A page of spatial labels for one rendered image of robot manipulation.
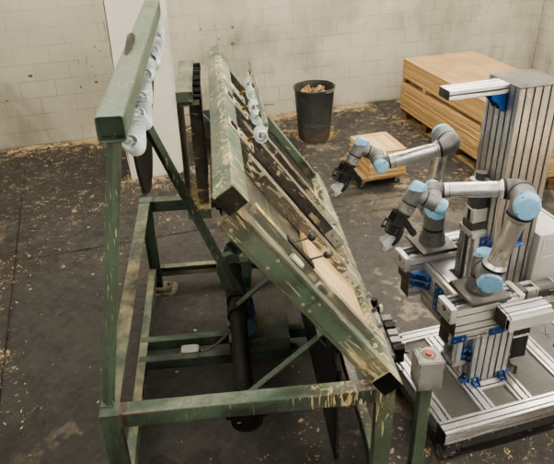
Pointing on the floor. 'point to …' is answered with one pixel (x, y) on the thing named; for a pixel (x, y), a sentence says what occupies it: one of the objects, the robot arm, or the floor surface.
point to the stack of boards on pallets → (419, 86)
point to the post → (419, 426)
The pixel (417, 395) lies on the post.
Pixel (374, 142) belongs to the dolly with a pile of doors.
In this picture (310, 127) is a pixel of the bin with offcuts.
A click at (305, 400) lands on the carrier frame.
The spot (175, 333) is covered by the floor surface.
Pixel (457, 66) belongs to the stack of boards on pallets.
